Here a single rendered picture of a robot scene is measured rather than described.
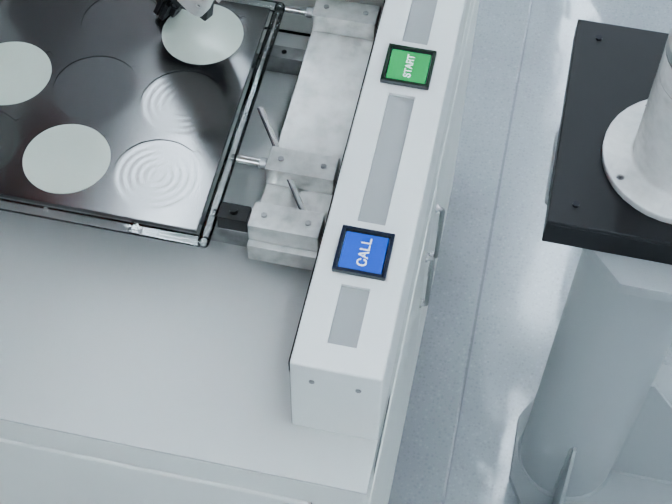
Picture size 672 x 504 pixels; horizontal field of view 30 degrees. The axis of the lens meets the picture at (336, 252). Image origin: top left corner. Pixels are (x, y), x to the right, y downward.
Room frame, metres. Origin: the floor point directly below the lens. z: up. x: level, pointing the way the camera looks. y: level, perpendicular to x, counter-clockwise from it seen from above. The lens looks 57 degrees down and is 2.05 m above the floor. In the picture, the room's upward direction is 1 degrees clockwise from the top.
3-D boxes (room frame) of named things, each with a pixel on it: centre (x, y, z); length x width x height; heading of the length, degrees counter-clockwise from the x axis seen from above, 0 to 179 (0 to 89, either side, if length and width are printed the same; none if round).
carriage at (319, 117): (0.94, 0.03, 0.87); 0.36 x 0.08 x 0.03; 169
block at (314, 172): (0.86, 0.04, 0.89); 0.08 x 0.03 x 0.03; 79
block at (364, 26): (1.10, -0.01, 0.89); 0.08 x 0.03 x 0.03; 79
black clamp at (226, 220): (0.80, 0.11, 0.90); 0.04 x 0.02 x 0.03; 79
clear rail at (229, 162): (0.94, 0.11, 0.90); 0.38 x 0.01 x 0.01; 169
